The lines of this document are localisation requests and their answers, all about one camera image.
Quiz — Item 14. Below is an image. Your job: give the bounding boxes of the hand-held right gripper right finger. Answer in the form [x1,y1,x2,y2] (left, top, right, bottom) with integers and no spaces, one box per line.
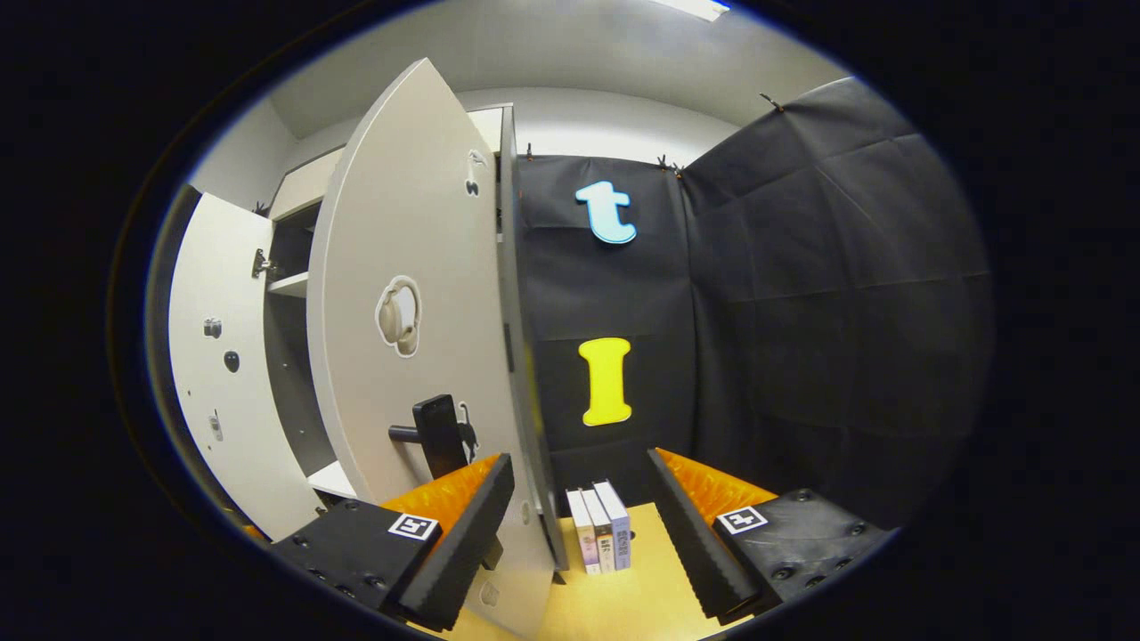
[646,448,896,624]

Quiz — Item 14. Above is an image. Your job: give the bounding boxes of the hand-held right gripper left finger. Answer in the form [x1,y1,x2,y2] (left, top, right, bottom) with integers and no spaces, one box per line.
[267,452,516,633]

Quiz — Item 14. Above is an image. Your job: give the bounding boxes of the white shoe cabinet door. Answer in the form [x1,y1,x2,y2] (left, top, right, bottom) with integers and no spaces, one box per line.
[167,191,326,541]
[305,58,558,637]

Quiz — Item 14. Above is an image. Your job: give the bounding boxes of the lavender book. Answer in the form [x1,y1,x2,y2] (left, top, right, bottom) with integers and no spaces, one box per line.
[594,480,632,571]

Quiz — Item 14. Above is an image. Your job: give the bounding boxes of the white pink book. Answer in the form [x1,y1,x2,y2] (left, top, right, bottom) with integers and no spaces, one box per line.
[566,488,599,575]

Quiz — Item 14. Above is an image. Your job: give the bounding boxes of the black backdrop cloth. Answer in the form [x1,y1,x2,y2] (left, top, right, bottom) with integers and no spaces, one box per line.
[517,76,994,526]

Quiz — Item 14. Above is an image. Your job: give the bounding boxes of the ceiling light panel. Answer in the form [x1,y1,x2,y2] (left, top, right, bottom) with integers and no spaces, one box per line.
[650,0,731,23]

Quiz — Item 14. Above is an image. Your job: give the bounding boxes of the black door handle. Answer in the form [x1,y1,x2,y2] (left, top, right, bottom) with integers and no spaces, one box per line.
[389,394,470,482]

